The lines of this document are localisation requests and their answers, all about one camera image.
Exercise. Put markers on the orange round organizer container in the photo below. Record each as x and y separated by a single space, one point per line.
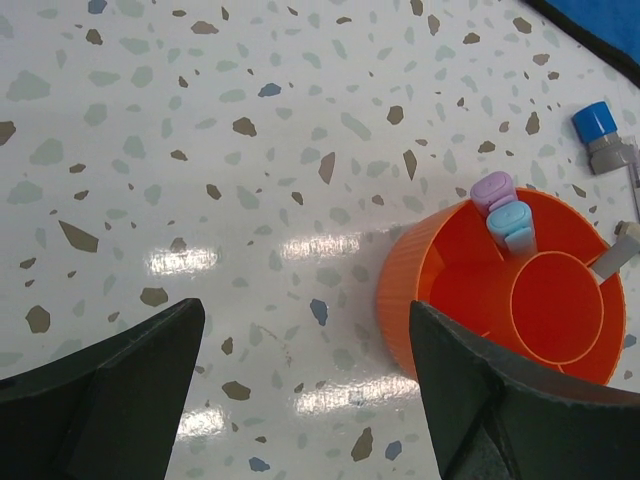
548 307

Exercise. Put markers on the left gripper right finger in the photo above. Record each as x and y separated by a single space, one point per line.
494 414

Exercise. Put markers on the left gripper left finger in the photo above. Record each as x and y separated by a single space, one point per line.
109 411

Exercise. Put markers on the blue cap grey glue stick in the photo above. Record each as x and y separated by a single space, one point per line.
598 132

